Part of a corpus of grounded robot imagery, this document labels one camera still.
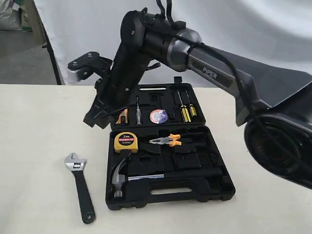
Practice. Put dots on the claw hammer black grip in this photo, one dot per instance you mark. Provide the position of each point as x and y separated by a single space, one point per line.
118 179

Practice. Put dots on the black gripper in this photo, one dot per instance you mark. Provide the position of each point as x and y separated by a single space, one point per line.
119 77

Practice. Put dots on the black electrical tape roll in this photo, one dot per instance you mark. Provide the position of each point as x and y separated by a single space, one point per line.
158 116

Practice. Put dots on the white backdrop cloth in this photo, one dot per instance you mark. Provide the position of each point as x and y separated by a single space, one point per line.
275 32

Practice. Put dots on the white sack in background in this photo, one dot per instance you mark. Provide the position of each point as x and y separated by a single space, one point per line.
9 16

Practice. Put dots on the long yellow black screwdriver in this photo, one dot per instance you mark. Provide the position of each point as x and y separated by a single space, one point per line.
184 110

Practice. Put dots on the orange utility knife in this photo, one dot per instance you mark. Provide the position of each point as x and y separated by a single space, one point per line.
123 117

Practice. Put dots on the short yellow black screwdriver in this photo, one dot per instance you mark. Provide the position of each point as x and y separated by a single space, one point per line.
191 106

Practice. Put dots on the adjustable wrench black handle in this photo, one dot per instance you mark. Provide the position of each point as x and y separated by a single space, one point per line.
76 165

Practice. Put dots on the orange handled pliers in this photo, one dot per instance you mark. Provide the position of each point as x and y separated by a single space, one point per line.
171 140

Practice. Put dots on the clear test pen screwdriver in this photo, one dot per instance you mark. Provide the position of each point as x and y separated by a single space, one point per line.
138 112

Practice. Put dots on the wrist camera with black bracket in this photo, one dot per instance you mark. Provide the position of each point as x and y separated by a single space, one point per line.
88 64

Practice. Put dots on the black plastic tool case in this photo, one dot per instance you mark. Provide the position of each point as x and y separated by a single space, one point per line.
198 151

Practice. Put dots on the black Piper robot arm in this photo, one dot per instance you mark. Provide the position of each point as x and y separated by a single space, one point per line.
274 104

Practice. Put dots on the black backdrop stand pole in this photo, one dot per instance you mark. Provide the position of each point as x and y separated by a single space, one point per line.
42 38

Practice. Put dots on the yellow tape measure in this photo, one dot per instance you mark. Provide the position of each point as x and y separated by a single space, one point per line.
126 141

